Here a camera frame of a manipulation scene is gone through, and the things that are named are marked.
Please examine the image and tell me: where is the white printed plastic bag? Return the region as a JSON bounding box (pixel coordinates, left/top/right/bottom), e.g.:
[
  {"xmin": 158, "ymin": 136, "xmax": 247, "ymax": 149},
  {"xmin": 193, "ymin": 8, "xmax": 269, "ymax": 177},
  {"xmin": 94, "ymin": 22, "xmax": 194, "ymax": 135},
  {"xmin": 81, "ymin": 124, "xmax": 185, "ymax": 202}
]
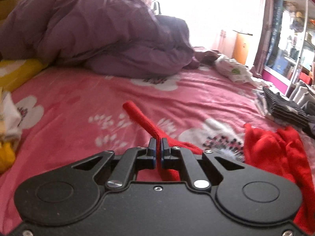
[{"xmin": 214, "ymin": 54, "xmax": 255, "ymax": 85}]

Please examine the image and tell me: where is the yellow pillow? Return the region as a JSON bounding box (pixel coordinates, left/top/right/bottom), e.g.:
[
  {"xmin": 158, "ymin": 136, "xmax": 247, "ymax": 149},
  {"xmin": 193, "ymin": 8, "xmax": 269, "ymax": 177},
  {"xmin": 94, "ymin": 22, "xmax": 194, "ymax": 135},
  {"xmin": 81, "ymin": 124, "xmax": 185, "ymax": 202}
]
[{"xmin": 0, "ymin": 59, "xmax": 47, "ymax": 92}]

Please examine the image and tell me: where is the purple quilted duvet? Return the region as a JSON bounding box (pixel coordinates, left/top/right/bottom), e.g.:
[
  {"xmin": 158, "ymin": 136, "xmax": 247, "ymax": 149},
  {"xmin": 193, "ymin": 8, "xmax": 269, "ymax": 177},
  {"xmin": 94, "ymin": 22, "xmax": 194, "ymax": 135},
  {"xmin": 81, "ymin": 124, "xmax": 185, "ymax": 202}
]
[{"xmin": 1, "ymin": 0, "xmax": 219, "ymax": 78}]

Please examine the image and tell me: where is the red knit sweater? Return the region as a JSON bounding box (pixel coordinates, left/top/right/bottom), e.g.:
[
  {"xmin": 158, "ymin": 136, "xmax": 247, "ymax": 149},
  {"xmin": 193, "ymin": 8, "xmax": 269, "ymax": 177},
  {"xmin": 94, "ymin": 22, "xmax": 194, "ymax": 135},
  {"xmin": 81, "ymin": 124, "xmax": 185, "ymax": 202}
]
[{"xmin": 123, "ymin": 101, "xmax": 314, "ymax": 234}]

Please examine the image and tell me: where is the pink floral bed sheet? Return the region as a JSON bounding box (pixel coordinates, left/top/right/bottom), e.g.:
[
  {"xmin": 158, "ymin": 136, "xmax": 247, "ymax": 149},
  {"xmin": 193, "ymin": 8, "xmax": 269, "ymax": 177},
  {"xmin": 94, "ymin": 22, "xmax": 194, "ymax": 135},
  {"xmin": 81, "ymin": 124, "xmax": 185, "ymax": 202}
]
[{"xmin": 0, "ymin": 64, "xmax": 315, "ymax": 235}]

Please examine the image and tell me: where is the wooden headboard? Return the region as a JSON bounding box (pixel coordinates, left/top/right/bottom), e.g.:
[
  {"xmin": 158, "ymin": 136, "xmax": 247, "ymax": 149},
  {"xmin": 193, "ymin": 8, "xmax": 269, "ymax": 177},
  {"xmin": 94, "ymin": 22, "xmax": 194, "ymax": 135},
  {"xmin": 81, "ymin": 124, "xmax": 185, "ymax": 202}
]
[{"xmin": 0, "ymin": 0, "xmax": 35, "ymax": 26}]

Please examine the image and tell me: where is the black striped folded garment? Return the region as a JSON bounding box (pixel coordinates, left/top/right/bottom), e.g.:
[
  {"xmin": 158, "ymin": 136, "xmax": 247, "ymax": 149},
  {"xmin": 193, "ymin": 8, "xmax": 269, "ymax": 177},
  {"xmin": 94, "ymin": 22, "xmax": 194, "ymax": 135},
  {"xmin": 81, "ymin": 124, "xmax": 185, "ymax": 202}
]
[{"xmin": 255, "ymin": 87, "xmax": 309, "ymax": 129}]

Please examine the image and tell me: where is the white pink shelf unit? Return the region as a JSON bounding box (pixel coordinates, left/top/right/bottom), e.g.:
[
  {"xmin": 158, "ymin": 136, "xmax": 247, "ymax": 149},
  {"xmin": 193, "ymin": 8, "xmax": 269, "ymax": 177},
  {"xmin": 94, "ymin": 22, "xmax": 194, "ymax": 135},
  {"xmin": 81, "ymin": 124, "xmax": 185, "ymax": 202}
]
[{"xmin": 262, "ymin": 0, "xmax": 314, "ymax": 96}]

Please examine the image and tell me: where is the orange wooden cabinet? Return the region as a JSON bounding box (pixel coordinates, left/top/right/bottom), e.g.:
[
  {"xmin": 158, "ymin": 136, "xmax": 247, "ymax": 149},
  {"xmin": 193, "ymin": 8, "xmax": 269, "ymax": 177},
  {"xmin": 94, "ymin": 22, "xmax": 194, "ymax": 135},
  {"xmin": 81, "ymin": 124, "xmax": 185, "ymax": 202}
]
[{"xmin": 232, "ymin": 31, "xmax": 253, "ymax": 65}]

